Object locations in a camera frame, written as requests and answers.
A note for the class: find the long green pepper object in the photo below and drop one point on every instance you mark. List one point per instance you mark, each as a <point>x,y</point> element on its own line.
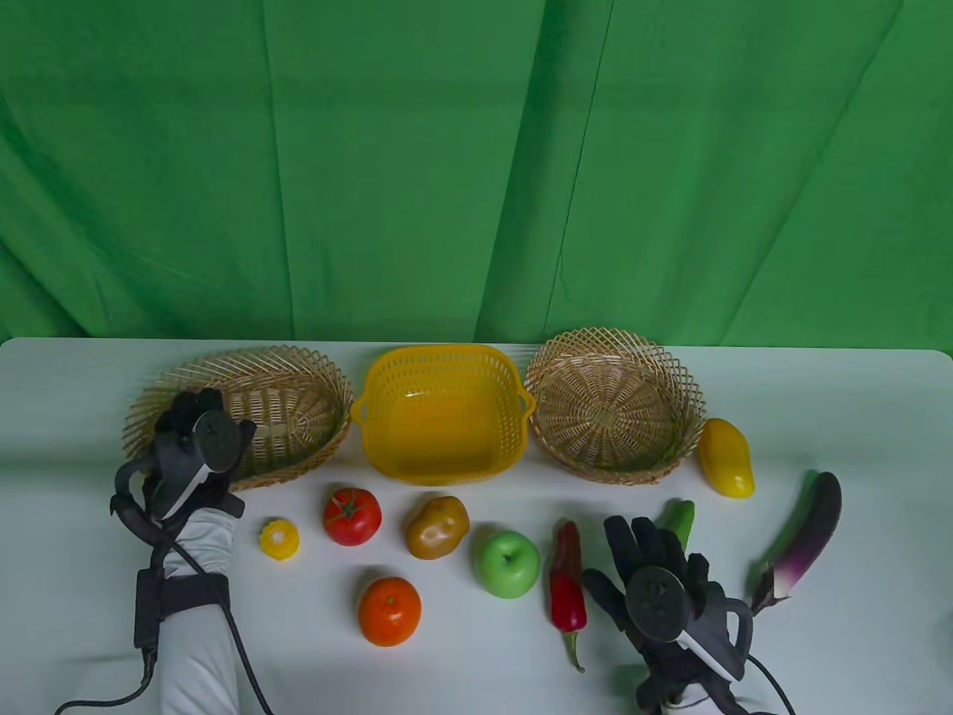
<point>679,518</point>

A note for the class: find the round grey right hand tracker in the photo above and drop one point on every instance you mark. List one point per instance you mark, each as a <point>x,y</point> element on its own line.
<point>657,603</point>

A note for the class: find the purple eggplant object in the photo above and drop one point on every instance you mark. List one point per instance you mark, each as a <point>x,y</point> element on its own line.
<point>808,536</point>

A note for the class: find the person's left hand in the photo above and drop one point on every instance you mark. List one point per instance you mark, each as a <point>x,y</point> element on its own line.
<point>171,477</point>

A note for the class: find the small yellow pepper object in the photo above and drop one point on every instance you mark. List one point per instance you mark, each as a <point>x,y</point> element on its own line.
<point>279,538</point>

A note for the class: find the red chili pepper object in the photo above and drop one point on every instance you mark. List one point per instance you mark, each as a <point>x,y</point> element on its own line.
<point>567,588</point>

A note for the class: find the brown potato object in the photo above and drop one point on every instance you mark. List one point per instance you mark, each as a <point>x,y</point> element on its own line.
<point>438,529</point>

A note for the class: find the red tomato object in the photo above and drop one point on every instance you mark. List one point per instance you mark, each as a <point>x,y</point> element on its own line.
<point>352,518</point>

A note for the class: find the person's left forearm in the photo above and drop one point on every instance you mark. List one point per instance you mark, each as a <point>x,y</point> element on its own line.
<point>197,663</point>

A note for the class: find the orange fruit object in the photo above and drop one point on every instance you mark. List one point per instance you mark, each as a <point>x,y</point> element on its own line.
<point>389,611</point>

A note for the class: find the round grey hand tracker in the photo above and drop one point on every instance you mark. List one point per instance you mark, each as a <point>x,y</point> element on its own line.
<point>657,603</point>
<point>217,441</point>

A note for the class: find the green apple object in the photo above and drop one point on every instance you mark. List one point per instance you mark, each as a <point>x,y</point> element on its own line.
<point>506,564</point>

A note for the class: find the round wicker basket container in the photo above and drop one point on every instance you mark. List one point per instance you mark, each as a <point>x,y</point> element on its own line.
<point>610,410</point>

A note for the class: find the round grey left hand tracker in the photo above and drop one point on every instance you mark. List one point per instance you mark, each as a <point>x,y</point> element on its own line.
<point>217,441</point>

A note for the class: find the green background cloth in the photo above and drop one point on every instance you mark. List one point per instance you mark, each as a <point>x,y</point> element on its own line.
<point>447,149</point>

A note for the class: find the yellow plastic basket container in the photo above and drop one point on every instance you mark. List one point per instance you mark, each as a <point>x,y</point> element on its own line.
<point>439,424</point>

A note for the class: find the person's right hand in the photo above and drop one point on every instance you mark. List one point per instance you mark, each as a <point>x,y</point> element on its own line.
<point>648,544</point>

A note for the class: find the yellow mango object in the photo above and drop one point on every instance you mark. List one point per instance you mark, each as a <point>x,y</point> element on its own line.
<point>726,458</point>

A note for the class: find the oval wicker basket container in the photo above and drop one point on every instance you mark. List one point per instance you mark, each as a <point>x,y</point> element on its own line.
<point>290,402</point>

